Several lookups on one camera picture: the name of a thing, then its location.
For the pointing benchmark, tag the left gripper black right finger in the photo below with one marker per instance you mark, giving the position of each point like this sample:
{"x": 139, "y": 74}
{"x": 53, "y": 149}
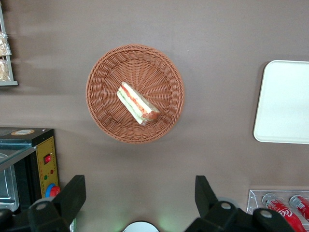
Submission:
{"x": 212, "y": 210}

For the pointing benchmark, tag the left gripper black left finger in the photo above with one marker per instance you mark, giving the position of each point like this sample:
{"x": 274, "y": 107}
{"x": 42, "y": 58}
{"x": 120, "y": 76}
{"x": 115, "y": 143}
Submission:
{"x": 60, "y": 205}

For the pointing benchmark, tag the triangular sandwich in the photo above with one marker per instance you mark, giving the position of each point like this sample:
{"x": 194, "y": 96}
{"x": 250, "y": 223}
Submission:
{"x": 135, "y": 101}

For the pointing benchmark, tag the cream rectangular tray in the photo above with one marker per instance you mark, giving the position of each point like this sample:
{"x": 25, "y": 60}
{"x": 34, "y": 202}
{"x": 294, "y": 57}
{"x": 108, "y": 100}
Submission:
{"x": 282, "y": 104}

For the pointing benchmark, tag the round brown wicker basket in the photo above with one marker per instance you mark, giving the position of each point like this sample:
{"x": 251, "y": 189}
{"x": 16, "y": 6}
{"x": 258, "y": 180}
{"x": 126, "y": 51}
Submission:
{"x": 157, "y": 72}

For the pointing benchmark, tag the clear acrylic bottle holder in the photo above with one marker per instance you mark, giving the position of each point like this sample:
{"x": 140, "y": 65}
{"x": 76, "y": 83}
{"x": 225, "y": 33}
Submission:
{"x": 253, "y": 200}

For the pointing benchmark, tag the metal pan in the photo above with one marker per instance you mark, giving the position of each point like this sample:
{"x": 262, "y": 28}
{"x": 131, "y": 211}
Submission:
{"x": 7, "y": 188}

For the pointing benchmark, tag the black appliance with yellow panel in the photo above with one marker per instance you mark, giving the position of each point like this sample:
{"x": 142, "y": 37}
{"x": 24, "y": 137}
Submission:
{"x": 47, "y": 147}

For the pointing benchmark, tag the white round object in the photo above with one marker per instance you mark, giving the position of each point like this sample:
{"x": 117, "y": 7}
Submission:
{"x": 140, "y": 227}

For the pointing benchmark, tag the white shelf rack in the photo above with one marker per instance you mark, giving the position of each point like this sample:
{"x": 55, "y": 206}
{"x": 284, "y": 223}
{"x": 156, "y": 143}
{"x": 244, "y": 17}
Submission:
{"x": 7, "y": 83}

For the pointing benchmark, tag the bagged bread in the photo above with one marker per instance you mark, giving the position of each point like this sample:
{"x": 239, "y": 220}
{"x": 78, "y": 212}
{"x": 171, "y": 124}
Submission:
{"x": 4, "y": 44}
{"x": 4, "y": 70}

